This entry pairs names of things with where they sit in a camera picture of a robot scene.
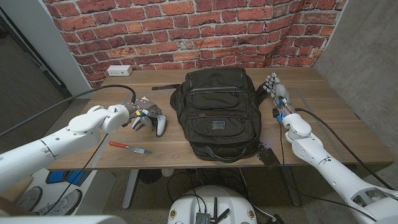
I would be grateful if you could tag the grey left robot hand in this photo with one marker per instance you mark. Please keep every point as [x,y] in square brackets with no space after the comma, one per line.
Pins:
[146,107]

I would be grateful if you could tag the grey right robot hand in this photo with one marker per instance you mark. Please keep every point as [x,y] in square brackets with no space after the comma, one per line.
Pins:
[280,93]

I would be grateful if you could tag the white black game controller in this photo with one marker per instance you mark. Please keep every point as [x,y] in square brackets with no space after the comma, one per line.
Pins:
[161,126]

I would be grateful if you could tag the black backpack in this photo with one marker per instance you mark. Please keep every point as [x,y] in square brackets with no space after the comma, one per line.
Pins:
[217,112]

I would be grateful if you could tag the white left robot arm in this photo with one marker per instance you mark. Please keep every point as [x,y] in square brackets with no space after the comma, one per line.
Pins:
[62,143]

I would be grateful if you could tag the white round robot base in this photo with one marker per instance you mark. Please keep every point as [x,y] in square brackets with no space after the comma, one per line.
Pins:
[217,199]

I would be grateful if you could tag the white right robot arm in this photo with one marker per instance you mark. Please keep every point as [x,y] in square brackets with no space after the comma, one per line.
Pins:
[335,174]

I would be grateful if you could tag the white power strip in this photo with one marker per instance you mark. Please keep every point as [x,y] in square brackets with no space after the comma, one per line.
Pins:
[119,70]

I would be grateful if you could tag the black leather luggage tag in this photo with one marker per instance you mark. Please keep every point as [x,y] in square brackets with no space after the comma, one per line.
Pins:
[269,157]

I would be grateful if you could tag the red brick printed backdrop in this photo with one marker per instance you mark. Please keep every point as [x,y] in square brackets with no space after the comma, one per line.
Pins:
[186,31]

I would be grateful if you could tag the dark grey table leg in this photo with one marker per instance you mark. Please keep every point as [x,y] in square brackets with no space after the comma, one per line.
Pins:
[290,186]

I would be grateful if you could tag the black antenna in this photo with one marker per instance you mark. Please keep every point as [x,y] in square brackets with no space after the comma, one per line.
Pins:
[223,215]
[214,208]

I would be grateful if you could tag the grey electronics box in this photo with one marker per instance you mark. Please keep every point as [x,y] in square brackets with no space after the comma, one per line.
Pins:
[202,218]

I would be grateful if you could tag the grey sneaker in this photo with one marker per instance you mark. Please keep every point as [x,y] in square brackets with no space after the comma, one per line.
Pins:
[29,199]
[62,203]

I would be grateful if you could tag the white floor board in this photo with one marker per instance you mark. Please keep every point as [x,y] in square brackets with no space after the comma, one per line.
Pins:
[39,182]

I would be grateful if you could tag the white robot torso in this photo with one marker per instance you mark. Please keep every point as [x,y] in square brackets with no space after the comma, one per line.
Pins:
[62,220]

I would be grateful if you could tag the tan cardboard box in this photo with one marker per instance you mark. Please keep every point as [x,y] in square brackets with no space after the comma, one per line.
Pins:
[18,193]

